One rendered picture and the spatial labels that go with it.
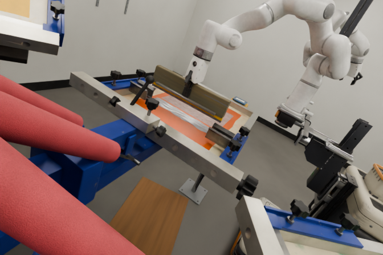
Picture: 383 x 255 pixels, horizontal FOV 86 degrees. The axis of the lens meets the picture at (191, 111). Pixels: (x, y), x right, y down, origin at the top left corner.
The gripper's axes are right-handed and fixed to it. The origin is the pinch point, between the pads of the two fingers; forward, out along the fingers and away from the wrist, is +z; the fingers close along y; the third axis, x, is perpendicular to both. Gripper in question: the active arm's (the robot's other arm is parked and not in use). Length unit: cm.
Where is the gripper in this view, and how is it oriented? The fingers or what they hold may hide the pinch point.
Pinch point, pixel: (188, 91)
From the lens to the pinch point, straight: 87.3
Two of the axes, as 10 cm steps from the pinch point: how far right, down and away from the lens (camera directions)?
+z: -3.5, 8.5, 3.9
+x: -8.3, -4.7, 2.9
